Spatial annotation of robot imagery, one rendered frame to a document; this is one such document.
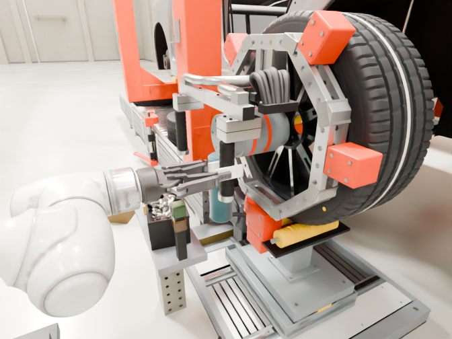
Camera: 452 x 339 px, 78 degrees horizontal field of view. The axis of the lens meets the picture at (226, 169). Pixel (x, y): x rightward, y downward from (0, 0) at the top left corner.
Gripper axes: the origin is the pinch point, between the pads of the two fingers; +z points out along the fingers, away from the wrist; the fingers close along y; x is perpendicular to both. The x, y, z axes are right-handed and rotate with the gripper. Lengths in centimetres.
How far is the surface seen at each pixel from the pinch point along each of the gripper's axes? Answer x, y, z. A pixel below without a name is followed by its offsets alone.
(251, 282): -66, -21, 23
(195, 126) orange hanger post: -8, -65, 17
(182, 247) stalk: -32.2, -15.6, -7.5
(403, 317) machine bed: -74, 15, 73
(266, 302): -66, -10, 23
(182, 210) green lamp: -18.1, -15.1, -6.8
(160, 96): -27, -258, 48
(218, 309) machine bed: -75, -22, 8
